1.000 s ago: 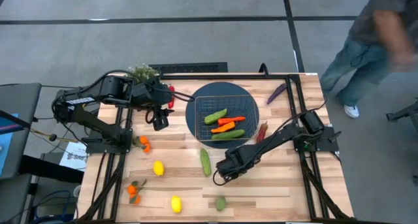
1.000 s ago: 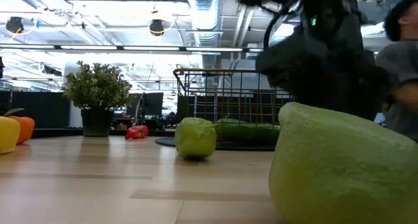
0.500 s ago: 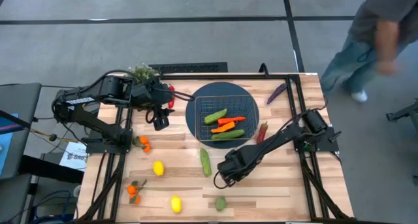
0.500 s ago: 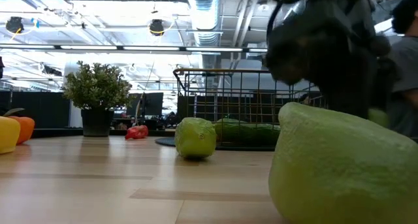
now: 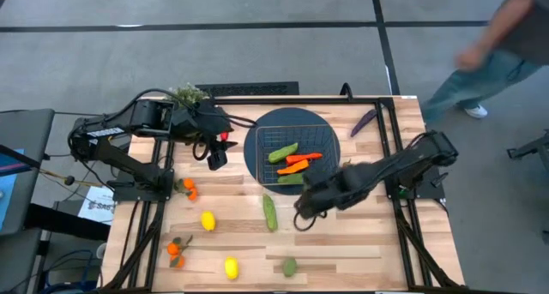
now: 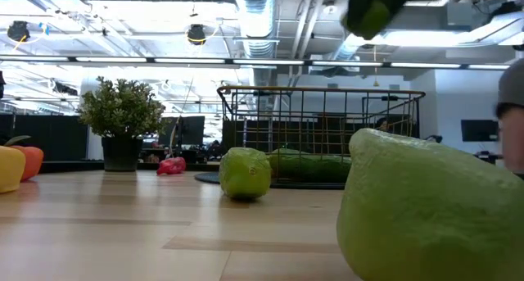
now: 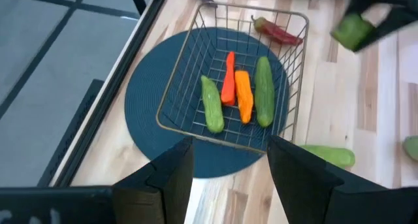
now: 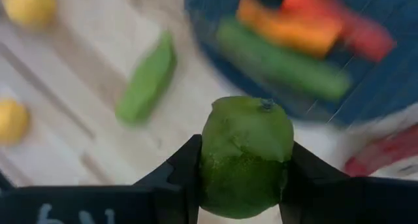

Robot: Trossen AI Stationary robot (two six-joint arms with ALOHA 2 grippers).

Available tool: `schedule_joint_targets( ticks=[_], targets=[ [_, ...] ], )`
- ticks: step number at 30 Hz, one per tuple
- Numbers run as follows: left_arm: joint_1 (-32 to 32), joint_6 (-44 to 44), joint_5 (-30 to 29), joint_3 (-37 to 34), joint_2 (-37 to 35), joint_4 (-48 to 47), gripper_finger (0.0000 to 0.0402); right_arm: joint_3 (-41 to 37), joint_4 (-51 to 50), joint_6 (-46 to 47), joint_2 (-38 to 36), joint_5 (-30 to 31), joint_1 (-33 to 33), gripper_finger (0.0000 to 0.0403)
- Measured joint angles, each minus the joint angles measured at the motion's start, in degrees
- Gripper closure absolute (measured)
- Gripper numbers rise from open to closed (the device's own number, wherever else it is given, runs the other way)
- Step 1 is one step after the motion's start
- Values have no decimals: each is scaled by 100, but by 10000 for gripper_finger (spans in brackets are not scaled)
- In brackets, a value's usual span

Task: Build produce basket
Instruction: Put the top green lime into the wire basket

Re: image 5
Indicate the white printed paper sheet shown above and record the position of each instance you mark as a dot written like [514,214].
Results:
[98,205]

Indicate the potted artificial plant black pot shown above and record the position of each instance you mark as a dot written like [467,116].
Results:
[188,93]

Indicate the tangerine pair with green leaves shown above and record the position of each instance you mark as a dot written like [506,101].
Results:
[189,184]
[173,248]

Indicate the green cucumber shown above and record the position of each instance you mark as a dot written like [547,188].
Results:
[269,211]
[283,153]
[291,179]

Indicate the black stand base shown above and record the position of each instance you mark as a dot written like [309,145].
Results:
[532,148]

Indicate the grey side table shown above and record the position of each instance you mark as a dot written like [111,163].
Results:
[25,131]

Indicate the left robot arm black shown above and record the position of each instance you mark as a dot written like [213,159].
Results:
[128,165]

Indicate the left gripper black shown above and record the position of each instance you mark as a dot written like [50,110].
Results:
[201,122]

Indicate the black perforated floor panel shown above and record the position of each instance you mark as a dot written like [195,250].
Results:
[249,88]

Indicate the person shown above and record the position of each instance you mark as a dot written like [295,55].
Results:
[527,32]

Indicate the yellow lemon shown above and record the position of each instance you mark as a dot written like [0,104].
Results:
[208,220]
[231,268]

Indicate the purple eggplant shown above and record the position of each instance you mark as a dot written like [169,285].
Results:
[363,122]

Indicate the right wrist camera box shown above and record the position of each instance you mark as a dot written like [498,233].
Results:
[308,208]

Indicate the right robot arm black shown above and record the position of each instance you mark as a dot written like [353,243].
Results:
[412,161]

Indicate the round dark blue woven mat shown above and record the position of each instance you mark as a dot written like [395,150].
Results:
[291,116]

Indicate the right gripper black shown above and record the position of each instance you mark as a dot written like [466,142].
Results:
[343,184]

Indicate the green guava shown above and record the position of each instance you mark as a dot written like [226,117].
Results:
[289,267]

